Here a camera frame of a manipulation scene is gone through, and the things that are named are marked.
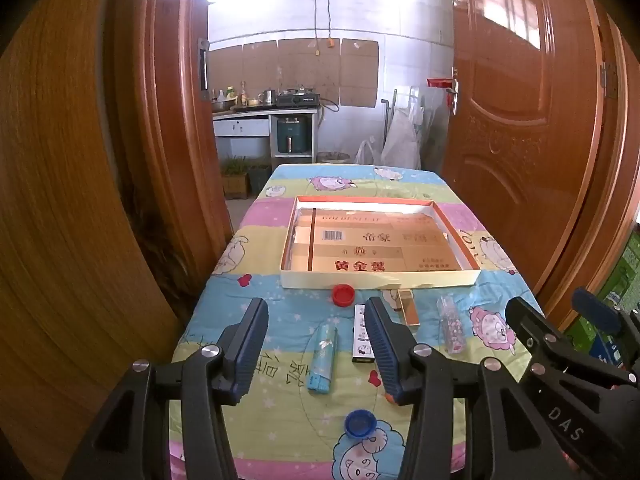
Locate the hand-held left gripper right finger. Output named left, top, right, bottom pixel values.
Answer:
left=363, top=296, right=571, bottom=480

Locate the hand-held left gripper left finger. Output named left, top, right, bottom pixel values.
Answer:
left=62, top=297, right=271, bottom=480

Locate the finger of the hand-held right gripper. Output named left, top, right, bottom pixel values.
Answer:
left=571, top=286, right=640, bottom=368
left=505, top=296, right=630, bottom=390

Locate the white cartoon print lighter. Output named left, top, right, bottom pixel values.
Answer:
left=352, top=303, right=375, bottom=364

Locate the amber brown lighter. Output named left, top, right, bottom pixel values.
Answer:
left=398, top=289, right=420, bottom=327

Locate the light blue lighter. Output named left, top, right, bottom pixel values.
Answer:
left=306, top=325, right=339, bottom=395

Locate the blue bottle cap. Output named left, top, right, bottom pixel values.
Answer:
left=345, top=409, right=377, bottom=439

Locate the clear lighter with pink specks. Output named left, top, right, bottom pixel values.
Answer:
left=437, top=296, right=464, bottom=356

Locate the shallow cardboard tray box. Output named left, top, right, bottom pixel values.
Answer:
left=279, top=196, right=483, bottom=290

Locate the green cardboard box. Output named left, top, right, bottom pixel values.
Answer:
left=565, top=222, right=640, bottom=371

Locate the wooden planter box with grass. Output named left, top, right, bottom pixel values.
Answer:
left=221, top=157, right=251, bottom=200

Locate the dark planter box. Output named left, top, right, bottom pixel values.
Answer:
left=248, top=160, right=273, bottom=197

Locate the white plastic bag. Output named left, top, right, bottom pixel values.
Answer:
left=354, top=137, right=383, bottom=166

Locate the white woven sack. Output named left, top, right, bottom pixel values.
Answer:
left=381, top=87, right=426, bottom=171

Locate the dark green air fryer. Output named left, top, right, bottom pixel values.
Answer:
left=277, top=116, right=309, bottom=155

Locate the white kitchen counter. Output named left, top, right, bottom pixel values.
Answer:
left=212, top=105, right=321, bottom=166

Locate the light wooden panel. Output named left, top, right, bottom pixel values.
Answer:
left=0, top=0, right=186, bottom=480

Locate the wooden door with latch plate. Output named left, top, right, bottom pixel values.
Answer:
left=107, top=0, right=233, bottom=311

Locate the black gas stove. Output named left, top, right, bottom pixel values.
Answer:
left=276, top=89, right=321, bottom=108

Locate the metal latch plate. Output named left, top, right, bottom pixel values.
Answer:
left=197, top=37, right=210, bottom=102

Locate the wooden door frame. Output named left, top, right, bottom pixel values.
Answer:
left=532, top=0, right=640, bottom=331

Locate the wooden door with handle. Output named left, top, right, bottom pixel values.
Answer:
left=442, top=0, right=623, bottom=288

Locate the metal door handle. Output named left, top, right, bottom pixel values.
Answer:
left=446, top=67, right=460, bottom=117

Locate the cardboard sheet on wall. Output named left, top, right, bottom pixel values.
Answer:
left=206, top=37, right=381, bottom=109

